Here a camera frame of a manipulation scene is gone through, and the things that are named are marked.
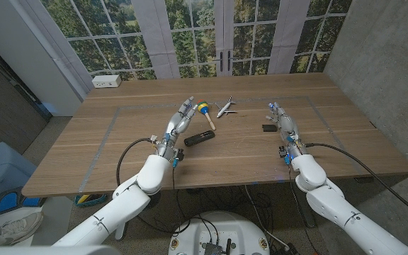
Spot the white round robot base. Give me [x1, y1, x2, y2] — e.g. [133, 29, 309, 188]
[168, 211, 270, 255]

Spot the white sneaker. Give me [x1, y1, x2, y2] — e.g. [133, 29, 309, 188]
[0, 211, 45, 247]

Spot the printed window backdrop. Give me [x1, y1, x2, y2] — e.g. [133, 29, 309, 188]
[40, 0, 353, 81]

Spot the white floor cable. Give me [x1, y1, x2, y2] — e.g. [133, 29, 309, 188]
[244, 184, 292, 251]

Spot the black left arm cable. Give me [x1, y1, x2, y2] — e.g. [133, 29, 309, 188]
[115, 137, 155, 187]

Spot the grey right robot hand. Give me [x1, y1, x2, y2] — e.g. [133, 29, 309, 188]
[266, 101, 308, 163]

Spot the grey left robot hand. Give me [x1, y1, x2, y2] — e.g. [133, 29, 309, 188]
[154, 96, 200, 163]

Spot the white toy airplane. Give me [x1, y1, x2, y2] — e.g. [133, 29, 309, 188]
[214, 95, 238, 119]

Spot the white robot torso edge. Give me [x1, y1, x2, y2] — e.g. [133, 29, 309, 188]
[0, 244, 122, 255]

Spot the colourful wooden maraca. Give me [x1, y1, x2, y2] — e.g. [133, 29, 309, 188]
[196, 100, 217, 131]

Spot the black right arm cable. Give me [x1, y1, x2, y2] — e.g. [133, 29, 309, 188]
[305, 142, 408, 225]

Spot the blue and black pad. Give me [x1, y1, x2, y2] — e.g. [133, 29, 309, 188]
[0, 186, 44, 215]

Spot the green and yellow floor item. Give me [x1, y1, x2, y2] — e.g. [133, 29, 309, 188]
[74, 193, 108, 208]

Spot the white power strip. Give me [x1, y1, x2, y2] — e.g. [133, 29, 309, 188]
[91, 74, 123, 89]

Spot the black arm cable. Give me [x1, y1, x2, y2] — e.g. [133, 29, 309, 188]
[115, 137, 155, 187]
[305, 142, 408, 225]

